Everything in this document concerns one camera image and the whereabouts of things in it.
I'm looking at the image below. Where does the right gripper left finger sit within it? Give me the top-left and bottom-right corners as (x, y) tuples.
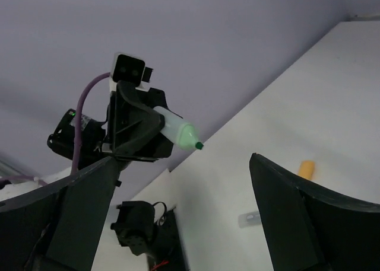
(1, 157), (119, 270)

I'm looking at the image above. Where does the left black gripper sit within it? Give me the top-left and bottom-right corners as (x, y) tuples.
(100, 81), (173, 161)

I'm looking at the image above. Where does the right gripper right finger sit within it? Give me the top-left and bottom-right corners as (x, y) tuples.
(249, 154), (379, 270)

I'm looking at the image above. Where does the green pencil shaped case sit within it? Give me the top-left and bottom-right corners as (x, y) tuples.
(153, 106), (204, 150)

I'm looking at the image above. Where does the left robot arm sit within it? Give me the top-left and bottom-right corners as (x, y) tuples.
(1, 81), (173, 199)

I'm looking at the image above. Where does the yellow orange eraser cap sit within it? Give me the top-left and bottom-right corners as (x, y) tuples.
(297, 160), (315, 180)

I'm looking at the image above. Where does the clear orange tip pencil case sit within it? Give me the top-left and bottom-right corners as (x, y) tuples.
(238, 211), (261, 228)

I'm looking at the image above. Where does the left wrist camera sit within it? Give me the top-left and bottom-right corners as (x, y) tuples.
(110, 52), (153, 88)

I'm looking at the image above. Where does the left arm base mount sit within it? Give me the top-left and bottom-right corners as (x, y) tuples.
(110, 201), (189, 271)

